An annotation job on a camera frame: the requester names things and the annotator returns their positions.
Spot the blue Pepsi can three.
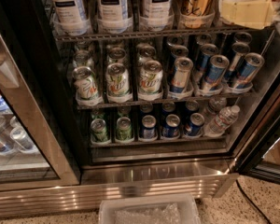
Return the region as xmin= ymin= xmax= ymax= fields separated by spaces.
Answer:
xmin=184 ymin=113 xmax=204 ymax=136

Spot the middle tea bottle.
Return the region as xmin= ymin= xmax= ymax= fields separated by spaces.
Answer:
xmin=98 ymin=0 xmax=128 ymax=34

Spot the front Red Bull can two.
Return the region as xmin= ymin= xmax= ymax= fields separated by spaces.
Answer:
xmin=201 ymin=55 xmax=230 ymax=91

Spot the blue Pepsi can one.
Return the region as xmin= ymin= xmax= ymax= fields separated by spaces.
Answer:
xmin=140 ymin=115 xmax=156 ymax=139

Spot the black power cable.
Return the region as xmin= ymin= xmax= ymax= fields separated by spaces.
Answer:
xmin=235 ymin=179 xmax=273 ymax=224

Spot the clear plastic bin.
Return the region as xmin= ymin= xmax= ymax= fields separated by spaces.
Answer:
xmin=99 ymin=194 xmax=201 ymax=224

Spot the tea bottle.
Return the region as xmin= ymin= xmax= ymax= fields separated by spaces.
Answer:
xmin=142 ymin=0 xmax=172 ymax=30
xmin=98 ymin=0 xmax=128 ymax=34
xmin=52 ymin=0 xmax=87 ymax=35

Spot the rear water bottle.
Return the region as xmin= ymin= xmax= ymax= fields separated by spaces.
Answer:
xmin=203 ymin=97 xmax=227 ymax=122

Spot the green can bottom left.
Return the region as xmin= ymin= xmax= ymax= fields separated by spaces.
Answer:
xmin=91 ymin=119 xmax=109 ymax=143

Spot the front Red Bull can one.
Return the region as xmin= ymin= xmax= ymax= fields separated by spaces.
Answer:
xmin=169 ymin=57 xmax=193 ymax=93

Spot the front right 7up can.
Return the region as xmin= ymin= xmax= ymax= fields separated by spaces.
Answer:
xmin=139 ymin=60 xmax=163 ymax=94

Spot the left tea bottle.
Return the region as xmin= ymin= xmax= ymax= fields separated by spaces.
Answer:
xmin=52 ymin=0 xmax=87 ymax=35

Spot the wire shelf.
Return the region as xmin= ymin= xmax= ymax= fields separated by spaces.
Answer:
xmin=54 ymin=26 xmax=260 ymax=42
xmin=77 ymin=88 xmax=257 ymax=110

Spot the front middle 7up can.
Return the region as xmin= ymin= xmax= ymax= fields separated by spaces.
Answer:
xmin=105 ymin=63 xmax=130 ymax=97

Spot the water bottle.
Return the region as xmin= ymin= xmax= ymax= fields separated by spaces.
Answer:
xmin=203 ymin=105 xmax=240 ymax=137
xmin=203 ymin=97 xmax=227 ymax=122

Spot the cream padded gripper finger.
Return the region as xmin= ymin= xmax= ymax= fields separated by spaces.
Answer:
xmin=218 ymin=0 xmax=279 ymax=30

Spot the silver can behind glass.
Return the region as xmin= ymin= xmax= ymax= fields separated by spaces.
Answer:
xmin=10 ymin=126 xmax=35 ymax=150

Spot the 7up can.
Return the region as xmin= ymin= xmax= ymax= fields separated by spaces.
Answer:
xmin=139 ymin=60 xmax=163 ymax=94
xmin=105 ymin=63 xmax=130 ymax=97
xmin=73 ymin=66 xmax=99 ymax=100

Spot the front left 7up can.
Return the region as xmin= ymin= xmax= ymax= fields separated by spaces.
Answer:
xmin=73 ymin=66 xmax=99 ymax=100

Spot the open right fridge door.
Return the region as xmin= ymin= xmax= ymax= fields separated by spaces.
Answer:
xmin=232 ymin=68 xmax=280 ymax=187

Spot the closed left fridge door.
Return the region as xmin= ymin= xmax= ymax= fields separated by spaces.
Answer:
xmin=0 ymin=17 xmax=82 ymax=193

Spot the middle wire shelf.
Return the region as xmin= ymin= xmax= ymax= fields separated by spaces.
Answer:
xmin=77 ymin=88 xmax=257 ymax=110

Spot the blue Pepsi can two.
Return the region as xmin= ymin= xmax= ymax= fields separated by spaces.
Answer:
xmin=161 ymin=114 xmax=180 ymax=138

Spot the top wire shelf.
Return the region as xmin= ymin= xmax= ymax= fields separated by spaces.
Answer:
xmin=54 ymin=26 xmax=260 ymax=42

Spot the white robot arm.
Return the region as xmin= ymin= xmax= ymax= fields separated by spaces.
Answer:
xmin=218 ymin=0 xmax=280 ymax=34

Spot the green can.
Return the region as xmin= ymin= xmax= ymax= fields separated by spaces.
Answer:
xmin=116 ymin=117 xmax=133 ymax=141
xmin=91 ymin=119 xmax=109 ymax=143

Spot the front water bottle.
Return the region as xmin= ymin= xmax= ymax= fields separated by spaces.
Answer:
xmin=203 ymin=105 xmax=240 ymax=137

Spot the yellow LaCroix can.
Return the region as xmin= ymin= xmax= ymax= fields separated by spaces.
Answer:
xmin=181 ymin=0 xmax=213 ymax=28

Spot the right tea bottle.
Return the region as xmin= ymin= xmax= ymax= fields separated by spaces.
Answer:
xmin=142 ymin=0 xmax=172 ymax=30

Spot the front Red Bull can three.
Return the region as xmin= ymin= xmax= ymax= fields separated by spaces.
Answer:
xmin=231 ymin=52 xmax=264 ymax=89

